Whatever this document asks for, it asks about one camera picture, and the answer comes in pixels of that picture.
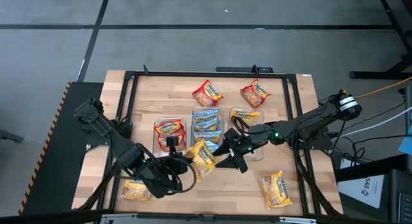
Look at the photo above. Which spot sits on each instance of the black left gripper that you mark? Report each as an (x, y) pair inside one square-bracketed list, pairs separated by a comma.
[(175, 166)]

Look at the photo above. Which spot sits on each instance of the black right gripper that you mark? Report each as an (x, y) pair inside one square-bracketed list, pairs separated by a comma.
[(248, 140)]

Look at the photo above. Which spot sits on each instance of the red Maruchan ramen pack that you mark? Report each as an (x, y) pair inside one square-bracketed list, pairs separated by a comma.
[(207, 94), (162, 143), (169, 126), (255, 93)]

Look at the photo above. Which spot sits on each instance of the yellow Maruchan ramen pack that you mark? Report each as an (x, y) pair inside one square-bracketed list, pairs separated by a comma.
[(249, 115), (135, 194), (202, 159), (276, 193)]

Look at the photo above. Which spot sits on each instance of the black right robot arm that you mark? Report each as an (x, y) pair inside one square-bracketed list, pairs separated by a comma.
[(309, 121)]

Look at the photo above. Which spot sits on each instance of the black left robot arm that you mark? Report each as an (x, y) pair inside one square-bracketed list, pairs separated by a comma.
[(125, 153)]

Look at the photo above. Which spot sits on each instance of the clear plastic bin with label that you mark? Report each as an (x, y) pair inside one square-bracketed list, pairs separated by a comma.
[(181, 119)]

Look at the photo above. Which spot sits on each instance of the black mounting bar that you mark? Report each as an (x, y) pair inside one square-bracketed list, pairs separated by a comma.
[(238, 69)]

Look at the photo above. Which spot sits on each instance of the black platform with hazard stripes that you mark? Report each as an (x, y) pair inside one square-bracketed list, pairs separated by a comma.
[(58, 185)]

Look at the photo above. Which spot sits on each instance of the white paper sheet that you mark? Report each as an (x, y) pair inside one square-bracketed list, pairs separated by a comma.
[(360, 190)]

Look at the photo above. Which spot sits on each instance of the black floor stand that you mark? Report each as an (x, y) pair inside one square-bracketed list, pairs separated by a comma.
[(370, 75)]

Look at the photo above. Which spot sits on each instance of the dark furniture foot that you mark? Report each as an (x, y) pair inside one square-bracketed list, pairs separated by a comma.
[(11, 136)]

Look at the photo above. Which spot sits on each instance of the black equipment case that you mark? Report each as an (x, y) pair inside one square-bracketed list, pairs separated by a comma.
[(400, 201)]

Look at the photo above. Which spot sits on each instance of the blue sheet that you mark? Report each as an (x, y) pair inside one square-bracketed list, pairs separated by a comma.
[(407, 145)]

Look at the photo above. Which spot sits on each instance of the black aluminium table frame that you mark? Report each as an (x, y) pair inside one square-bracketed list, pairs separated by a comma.
[(209, 74)]

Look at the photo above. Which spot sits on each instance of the silver metal bracket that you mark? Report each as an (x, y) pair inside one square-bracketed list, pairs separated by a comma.
[(297, 220)]

